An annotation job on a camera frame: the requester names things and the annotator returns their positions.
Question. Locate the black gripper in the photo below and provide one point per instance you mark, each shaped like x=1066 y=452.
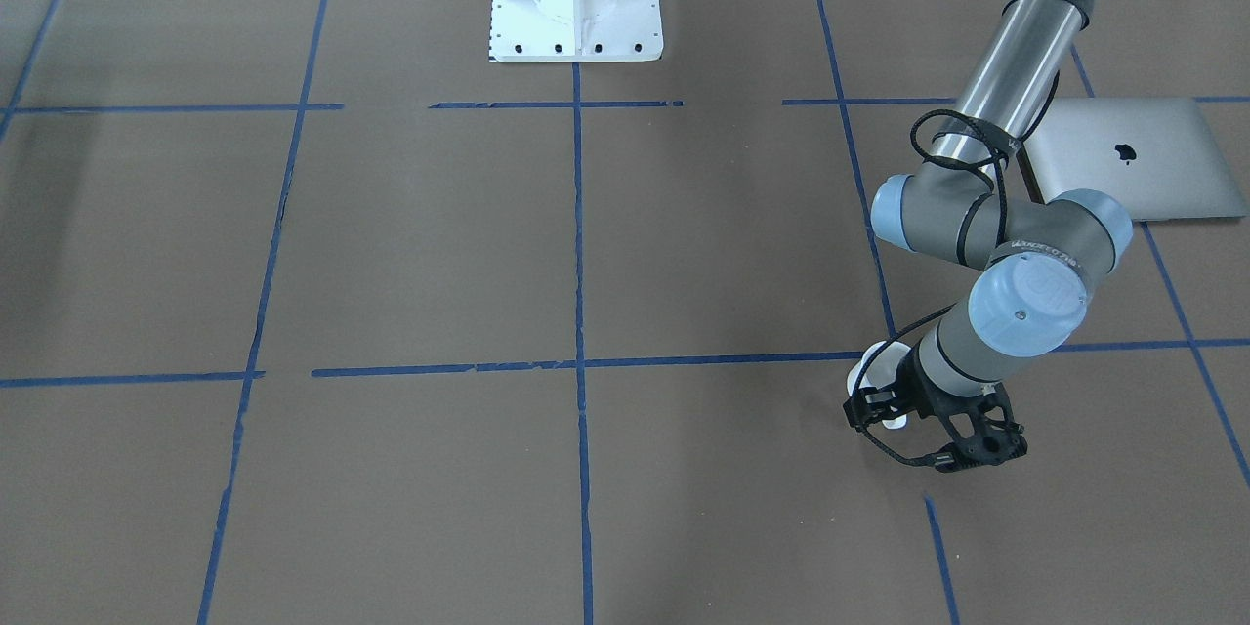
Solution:
x=914 y=390

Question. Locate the white cup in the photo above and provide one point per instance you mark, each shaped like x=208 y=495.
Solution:
x=871 y=371

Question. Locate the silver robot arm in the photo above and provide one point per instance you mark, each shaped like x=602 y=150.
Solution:
x=1039 y=264

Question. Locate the grey closed laptop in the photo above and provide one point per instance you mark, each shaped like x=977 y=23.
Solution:
x=1157 y=156

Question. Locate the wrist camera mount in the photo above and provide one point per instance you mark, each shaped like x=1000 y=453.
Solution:
x=982 y=429

